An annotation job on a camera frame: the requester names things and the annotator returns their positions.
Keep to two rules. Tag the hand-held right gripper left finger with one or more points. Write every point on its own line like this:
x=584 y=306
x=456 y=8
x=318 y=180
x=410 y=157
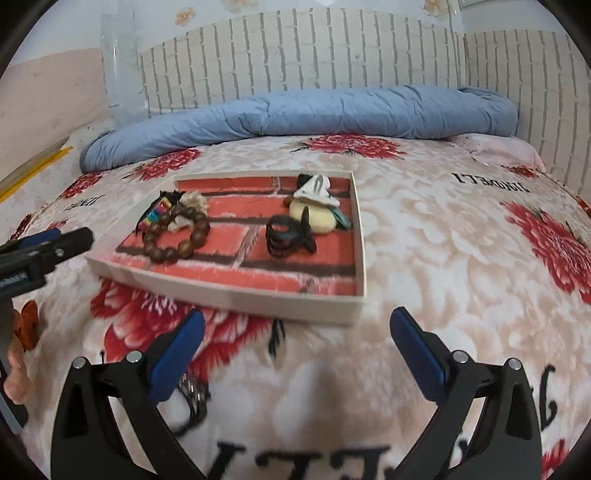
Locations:
x=178 y=355

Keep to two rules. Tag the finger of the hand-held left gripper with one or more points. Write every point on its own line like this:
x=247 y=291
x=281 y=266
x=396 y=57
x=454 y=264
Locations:
x=69 y=242
x=44 y=236

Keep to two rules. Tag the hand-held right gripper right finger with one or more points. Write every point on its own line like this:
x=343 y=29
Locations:
x=415 y=355

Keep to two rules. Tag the orange scrunchie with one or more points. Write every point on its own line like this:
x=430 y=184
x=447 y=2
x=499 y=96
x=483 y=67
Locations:
x=28 y=325

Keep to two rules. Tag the colourful hair claw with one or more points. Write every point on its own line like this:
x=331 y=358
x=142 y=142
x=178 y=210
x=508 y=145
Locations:
x=157 y=212

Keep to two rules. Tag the white tray with brick lining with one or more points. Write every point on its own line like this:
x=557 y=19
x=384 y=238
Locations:
x=258 y=258

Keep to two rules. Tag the black hair claw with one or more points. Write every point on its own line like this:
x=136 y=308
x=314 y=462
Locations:
x=286 y=237

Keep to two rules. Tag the yellow plush hair clip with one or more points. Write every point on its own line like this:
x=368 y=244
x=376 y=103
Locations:
x=318 y=219

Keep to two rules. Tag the white hair clip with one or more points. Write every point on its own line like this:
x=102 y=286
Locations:
x=314 y=194

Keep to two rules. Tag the brown hair clip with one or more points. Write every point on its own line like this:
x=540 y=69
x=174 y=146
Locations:
x=303 y=179

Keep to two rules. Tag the person's left hand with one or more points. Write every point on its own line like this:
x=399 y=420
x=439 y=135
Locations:
x=18 y=378

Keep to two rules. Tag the red floral blanket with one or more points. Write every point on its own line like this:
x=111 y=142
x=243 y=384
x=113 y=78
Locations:
x=415 y=258

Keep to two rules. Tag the clear plastic sheet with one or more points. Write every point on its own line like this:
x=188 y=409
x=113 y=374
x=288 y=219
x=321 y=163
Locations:
x=122 y=69

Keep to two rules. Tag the pink pillow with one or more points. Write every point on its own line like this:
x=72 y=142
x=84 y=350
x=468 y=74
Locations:
x=503 y=150

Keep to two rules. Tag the rolled blue duvet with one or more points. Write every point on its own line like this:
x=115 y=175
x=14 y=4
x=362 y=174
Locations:
x=323 y=113

